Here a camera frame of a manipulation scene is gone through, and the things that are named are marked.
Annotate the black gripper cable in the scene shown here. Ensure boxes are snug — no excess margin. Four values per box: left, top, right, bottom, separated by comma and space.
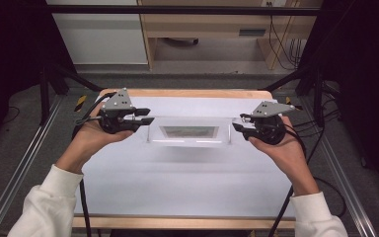
267, 122, 310, 237
71, 92, 117, 237

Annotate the black metal crossbar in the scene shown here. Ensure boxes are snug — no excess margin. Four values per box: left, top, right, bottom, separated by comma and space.
44, 4, 322, 17

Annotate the white cabinet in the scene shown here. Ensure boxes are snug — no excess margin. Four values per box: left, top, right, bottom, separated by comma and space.
44, 0, 150, 66

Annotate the white rectangular tray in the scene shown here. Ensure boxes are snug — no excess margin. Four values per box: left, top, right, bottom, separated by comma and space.
147, 116, 235, 148

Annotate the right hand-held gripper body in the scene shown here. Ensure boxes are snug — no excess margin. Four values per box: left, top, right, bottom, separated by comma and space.
250, 100, 297, 146

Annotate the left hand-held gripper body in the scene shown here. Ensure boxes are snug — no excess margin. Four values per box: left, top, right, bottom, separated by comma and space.
98, 87, 137, 135

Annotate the black curtain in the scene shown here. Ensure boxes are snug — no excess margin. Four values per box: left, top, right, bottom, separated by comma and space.
0, 0, 77, 156
298, 0, 379, 201

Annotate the aluminium floor rail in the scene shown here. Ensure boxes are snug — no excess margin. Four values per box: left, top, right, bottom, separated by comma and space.
299, 98, 379, 237
0, 94, 64, 237

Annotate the person's right hand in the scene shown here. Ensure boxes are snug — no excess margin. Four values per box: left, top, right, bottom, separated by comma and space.
248, 118, 321, 198

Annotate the black metal stand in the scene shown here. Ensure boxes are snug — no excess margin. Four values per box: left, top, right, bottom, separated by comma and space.
38, 62, 104, 126
262, 63, 328, 128

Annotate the wooden table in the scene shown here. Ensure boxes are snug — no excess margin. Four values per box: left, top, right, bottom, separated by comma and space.
71, 87, 298, 231

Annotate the wooden cabinet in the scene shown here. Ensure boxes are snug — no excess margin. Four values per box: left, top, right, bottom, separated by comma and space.
137, 0, 324, 71

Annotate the person's left hand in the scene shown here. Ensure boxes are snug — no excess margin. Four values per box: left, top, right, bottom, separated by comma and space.
55, 104, 135, 175

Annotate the white table sheet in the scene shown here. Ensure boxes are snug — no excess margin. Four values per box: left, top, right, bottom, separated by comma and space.
74, 96, 297, 219

